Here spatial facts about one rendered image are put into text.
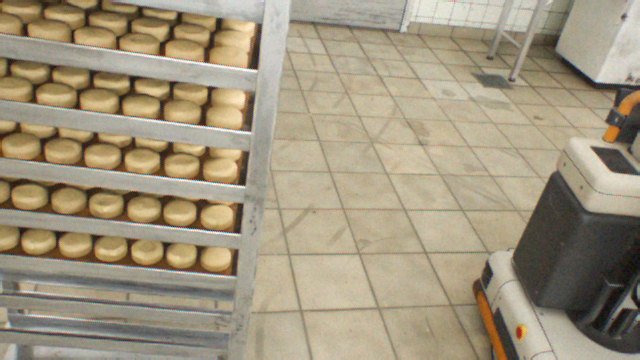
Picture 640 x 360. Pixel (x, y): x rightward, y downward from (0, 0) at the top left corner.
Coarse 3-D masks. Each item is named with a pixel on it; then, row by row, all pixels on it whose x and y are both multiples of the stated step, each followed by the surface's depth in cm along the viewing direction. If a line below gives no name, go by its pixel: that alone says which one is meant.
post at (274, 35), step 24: (288, 0) 63; (264, 24) 65; (264, 48) 67; (264, 72) 68; (264, 96) 70; (264, 120) 72; (264, 144) 74; (264, 168) 76; (264, 192) 78; (240, 240) 83; (240, 264) 86; (240, 288) 89; (240, 312) 92; (240, 336) 95
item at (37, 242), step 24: (0, 240) 90; (24, 240) 91; (48, 240) 92; (72, 240) 93; (96, 240) 97; (120, 240) 95; (144, 240) 96; (120, 264) 93; (144, 264) 94; (168, 264) 95; (192, 264) 95; (216, 264) 94
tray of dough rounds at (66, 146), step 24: (0, 120) 86; (0, 144) 84; (24, 144) 82; (48, 144) 83; (72, 144) 84; (96, 144) 85; (120, 144) 88; (144, 144) 88; (168, 144) 91; (120, 168) 84; (144, 168) 83; (168, 168) 84; (192, 168) 84; (216, 168) 85; (240, 168) 89
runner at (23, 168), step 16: (0, 160) 78; (16, 160) 78; (32, 160) 78; (16, 176) 79; (32, 176) 79; (48, 176) 80; (64, 176) 80; (80, 176) 80; (96, 176) 80; (112, 176) 80; (128, 176) 80; (144, 176) 80; (160, 176) 80; (160, 192) 82; (176, 192) 82; (192, 192) 82; (208, 192) 82; (224, 192) 82; (240, 192) 82
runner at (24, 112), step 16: (0, 112) 74; (16, 112) 74; (32, 112) 74; (48, 112) 74; (64, 112) 74; (80, 112) 74; (96, 112) 74; (80, 128) 75; (96, 128) 75; (112, 128) 75; (128, 128) 76; (144, 128) 76; (160, 128) 76; (176, 128) 76; (192, 128) 76; (208, 128) 76; (224, 128) 76; (192, 144) 77; (208, 144) 77; (224, 144) 77; (240, 144) 77
